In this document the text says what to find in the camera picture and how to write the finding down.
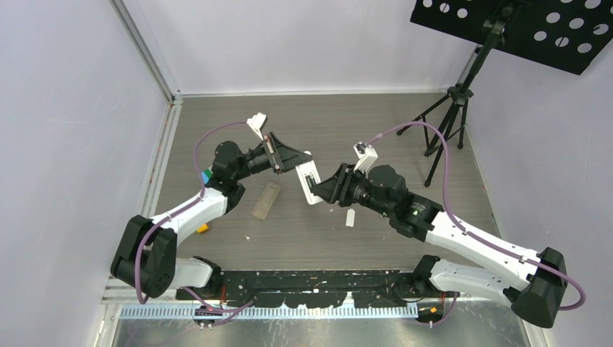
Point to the aluminium corner frame post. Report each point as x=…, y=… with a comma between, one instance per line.
x=133, y=19

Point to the perforated metal cable tray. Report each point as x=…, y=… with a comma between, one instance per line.
x=195, y=312

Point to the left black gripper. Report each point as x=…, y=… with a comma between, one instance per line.
x=284, y=157

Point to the blue white green toy brick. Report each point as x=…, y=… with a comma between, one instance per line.
x=206, y=175

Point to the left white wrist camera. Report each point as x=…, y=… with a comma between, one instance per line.
x=257, y=123

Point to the white battery cover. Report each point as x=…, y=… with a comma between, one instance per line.
x=350, y=218

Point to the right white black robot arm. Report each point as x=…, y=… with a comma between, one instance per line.
x=531, y=283

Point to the translucent beige remote cover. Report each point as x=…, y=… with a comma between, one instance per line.
x=266, y=201

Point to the black music stand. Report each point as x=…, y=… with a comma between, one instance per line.
x=565, y=35

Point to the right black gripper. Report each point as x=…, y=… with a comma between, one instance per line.
x=337, y=188

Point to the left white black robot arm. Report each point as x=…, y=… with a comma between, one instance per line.
x=146, y=257

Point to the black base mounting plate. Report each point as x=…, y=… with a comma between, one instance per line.
x=316, y=288

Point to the white remote control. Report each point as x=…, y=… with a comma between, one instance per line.
x=308, y=177

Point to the yellow green toy brick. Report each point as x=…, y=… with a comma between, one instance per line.
x=202, y=229

